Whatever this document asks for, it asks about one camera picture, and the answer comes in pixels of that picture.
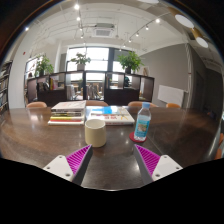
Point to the cream ceramic cup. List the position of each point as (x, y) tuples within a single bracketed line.
[(95, 132)]

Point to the orange chair far right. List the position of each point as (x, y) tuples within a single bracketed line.
[(172, 105)]

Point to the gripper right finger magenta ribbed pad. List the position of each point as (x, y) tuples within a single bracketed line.
[(152, 166)]

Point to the white board against wall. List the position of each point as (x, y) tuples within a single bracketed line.
[(170, 95)]

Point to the potted plant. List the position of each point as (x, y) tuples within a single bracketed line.
[(130, 62), (43, 66), (81, 60)]

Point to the left potted plant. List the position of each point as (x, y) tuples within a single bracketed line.
[(43, 66)]

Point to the orange chair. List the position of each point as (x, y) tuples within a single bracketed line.
[(139, 103), (37, 104), (95, 103), (172, 105), (219, 150)]

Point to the round pendant lamp far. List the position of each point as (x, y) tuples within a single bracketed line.
[(199, 38)]

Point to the red round coaster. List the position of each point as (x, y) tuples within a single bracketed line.
[(131, 136)]

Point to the right potted plant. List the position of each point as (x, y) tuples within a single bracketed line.
[(130, 62)]

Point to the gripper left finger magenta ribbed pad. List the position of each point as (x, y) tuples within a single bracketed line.
[(73, 166)]

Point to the orange chair far left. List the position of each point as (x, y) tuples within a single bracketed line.
[(37, 104)]

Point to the round pendant lamp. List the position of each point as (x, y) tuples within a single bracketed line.
[(199, 38), (181, 18)]

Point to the clear water bottle blue cap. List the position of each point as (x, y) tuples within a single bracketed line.
[(142, 123)]

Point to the orange chair middle right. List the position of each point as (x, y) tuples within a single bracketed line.
[(139, 103)]

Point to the stack of books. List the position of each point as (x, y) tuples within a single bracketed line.
[(68, 113)]

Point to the round pendant lamp near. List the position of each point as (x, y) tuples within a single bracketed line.
[(181, 18)]

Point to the ceiling air conditioner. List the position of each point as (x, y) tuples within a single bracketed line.
[(103, 30)]

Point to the orange chair right side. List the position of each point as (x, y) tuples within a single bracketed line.
[(219, 150)]

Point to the flat colourful book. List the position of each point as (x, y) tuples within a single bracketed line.
[(112, 115)]

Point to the dark wooden shelf unit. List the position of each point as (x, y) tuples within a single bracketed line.
[(114, 88)]

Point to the bookshelf at left wall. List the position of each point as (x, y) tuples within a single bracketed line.
[(4, 81)]

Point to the orange chair middle left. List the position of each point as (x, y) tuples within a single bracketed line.
[(95, 103)]

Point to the middle potted plant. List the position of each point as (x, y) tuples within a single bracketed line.
[(81, 60)]

